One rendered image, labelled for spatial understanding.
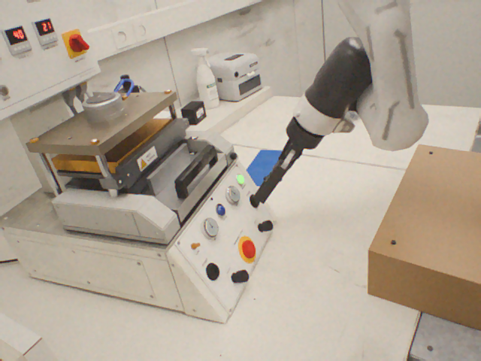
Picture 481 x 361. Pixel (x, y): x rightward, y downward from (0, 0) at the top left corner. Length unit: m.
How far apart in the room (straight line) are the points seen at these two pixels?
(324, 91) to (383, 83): 0.12
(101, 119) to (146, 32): 0.85
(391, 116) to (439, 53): 2.33
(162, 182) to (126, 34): 0.87
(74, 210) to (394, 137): 0.59
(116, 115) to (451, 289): 0.68
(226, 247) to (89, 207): 0.28
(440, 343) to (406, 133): 0.35
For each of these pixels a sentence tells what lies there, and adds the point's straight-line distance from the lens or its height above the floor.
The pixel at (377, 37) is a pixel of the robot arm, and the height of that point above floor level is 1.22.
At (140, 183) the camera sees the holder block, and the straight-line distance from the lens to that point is 0.81.
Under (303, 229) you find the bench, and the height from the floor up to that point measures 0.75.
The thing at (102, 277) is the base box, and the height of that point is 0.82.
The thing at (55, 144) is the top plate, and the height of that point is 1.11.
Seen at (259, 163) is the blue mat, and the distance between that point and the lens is 1.27.
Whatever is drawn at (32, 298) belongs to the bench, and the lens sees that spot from 1.04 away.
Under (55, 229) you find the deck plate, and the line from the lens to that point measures 0.88.
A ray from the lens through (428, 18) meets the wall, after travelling 2.96.
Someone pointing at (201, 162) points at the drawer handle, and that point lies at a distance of 0.78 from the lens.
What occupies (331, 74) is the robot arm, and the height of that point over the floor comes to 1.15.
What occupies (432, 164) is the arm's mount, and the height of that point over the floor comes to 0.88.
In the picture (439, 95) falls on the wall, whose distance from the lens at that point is 3.08.
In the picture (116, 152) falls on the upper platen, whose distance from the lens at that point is 0.79.
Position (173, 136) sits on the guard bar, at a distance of 0.86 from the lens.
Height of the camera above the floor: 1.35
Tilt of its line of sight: 30 degrees down
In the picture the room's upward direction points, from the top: 10 degrees counter-clockwise
